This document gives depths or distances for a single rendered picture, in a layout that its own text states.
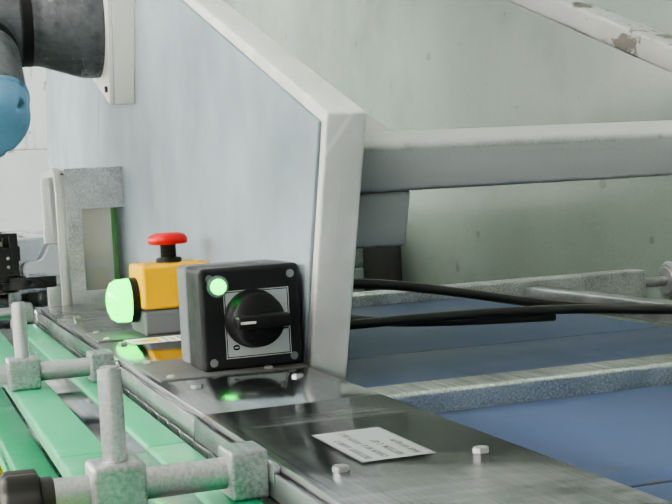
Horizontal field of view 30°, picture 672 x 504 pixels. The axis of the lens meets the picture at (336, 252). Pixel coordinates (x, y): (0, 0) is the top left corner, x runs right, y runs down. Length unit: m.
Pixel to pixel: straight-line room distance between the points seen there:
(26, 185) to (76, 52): 3.69
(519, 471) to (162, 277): 0.69
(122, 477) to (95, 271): 1.12
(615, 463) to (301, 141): 0.39
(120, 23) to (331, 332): 0.71
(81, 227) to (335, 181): 0.83
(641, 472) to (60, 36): 1.10
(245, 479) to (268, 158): 0.46
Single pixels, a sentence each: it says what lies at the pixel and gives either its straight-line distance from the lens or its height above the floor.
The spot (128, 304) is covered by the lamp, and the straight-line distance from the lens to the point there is 1.25.
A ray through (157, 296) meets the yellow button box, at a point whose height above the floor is 0.81.
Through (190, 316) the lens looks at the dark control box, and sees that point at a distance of 0.99.
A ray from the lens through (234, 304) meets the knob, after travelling 0.95.
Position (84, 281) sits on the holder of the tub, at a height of 0.81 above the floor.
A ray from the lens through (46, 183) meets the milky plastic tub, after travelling 1.87.
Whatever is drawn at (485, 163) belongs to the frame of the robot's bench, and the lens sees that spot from 1.03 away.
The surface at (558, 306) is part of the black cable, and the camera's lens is 1.13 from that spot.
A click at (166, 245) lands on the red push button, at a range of 1.27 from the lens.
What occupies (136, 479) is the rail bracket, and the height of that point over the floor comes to 0.95.
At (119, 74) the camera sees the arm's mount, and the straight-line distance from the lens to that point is 1.60.
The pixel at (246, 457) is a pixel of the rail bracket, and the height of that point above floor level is 0.89.
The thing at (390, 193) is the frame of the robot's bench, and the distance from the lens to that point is 1.01.
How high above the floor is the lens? 1.05
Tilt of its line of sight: 19 degrees down
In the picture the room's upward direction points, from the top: 94 degrees counter-clockwise
